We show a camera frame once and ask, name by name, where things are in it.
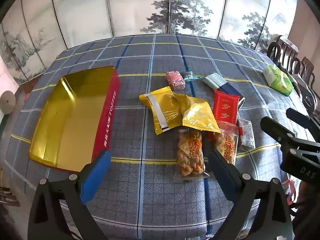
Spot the clear packet with dark contents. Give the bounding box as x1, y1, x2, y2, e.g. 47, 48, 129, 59
236, 119, 256, 152

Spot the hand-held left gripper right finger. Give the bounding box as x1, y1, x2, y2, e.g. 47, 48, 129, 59
207, 151, 294, 240

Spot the pink patterned snack packet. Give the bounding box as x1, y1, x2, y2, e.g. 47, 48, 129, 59
166, 71, 185, 90

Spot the green tissue pack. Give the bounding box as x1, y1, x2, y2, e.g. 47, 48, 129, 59
262, 64, 294, 97

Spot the dark wooden chair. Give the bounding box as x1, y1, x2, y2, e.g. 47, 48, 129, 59
266, 35, 300, 64
297, 80, 320, 120
287, 56, 315, 85

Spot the red and gold tin box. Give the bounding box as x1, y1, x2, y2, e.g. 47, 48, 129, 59
29, 66, 121, 173

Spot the yellow packet with silver strip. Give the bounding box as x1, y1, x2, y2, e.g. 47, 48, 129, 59
139, 86, 182, 135

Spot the painted folding screen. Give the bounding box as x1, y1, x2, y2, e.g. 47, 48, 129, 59
0, 0, 300, 80

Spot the teal snack packet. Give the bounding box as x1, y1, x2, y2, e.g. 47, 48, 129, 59
182, 70, 200, 82

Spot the clear fried twist packet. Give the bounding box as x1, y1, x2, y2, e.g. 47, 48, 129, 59
173, 128, 210, 182
206, 121, 243, 165

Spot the round stone disc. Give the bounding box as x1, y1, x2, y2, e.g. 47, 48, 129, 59
0, 91, 16, 115

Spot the shiny gold snack packet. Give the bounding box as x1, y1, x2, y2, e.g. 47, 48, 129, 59
174, 93, 222, 133

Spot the red snack packet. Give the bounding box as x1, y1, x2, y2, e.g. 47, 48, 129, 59
213, 90, 247, 135

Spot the pale green navy snack packet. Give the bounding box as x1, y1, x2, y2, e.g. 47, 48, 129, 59
201, 73, 247, 103

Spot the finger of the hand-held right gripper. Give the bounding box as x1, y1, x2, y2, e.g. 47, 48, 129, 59
260, 116, 298, 147
286, 107, 320, 142

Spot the person's right forearm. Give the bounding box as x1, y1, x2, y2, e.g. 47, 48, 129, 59
291, 180, 320, 240

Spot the blue plaid tablecloth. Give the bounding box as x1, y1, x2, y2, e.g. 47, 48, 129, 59
5, 34, 315, 240

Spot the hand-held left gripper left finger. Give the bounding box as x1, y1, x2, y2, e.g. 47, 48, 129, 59
28, 150, 112, 240

